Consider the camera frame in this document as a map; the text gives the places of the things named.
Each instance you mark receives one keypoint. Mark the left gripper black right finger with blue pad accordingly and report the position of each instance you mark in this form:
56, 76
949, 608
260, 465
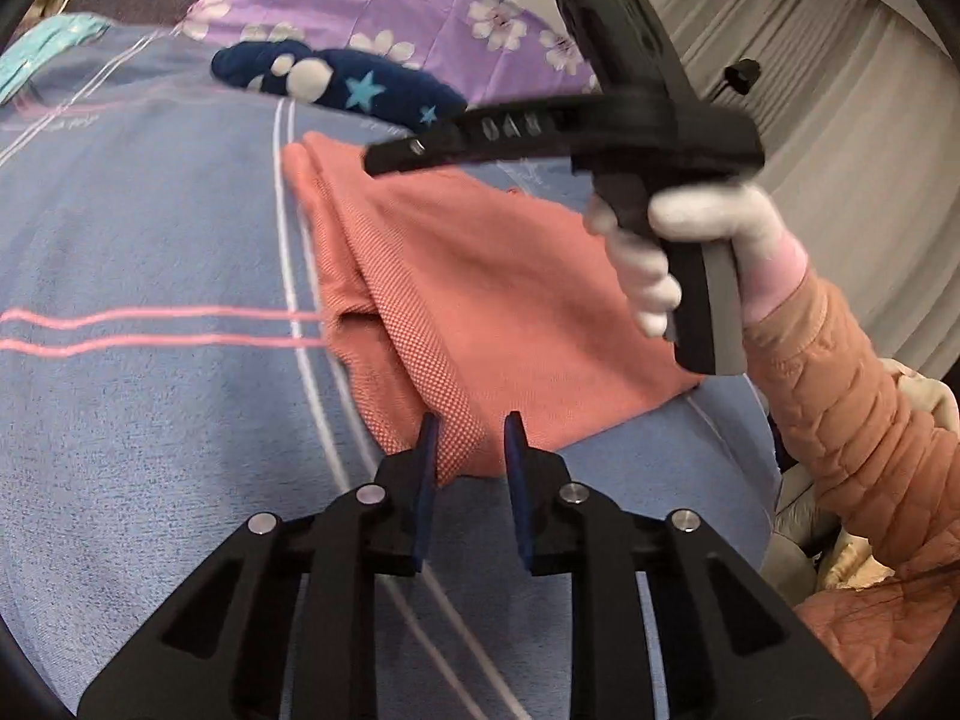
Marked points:
665, 609

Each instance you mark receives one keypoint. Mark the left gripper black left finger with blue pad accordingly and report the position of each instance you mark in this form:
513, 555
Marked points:
278, 622

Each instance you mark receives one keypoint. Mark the salmon pink bear sweater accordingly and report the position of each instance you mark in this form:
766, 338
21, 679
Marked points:
444, 296

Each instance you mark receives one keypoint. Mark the peach quilted jacket forearm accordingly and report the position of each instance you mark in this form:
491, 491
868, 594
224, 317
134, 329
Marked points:
888, 471

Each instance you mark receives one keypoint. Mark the white gloved right hand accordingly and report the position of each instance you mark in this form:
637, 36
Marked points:
771, 263

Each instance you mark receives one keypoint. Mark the black floor lamp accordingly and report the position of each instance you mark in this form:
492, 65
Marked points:
740, 77

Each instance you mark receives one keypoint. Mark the purple floral pillow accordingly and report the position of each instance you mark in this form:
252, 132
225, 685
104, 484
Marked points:
489, 50

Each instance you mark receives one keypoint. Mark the white pleated curtain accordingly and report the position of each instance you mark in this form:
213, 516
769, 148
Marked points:
858, 113

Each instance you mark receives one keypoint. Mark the navy star fleece blanket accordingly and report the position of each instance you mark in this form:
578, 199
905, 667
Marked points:
341, 79

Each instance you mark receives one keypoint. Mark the blue plaid bed cover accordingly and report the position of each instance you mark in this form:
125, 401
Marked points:
157, 392

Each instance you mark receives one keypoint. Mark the turquoise star cloth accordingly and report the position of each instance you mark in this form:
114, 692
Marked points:
38, 46

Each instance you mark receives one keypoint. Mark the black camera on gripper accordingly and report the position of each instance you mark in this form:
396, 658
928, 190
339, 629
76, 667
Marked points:
626, 45

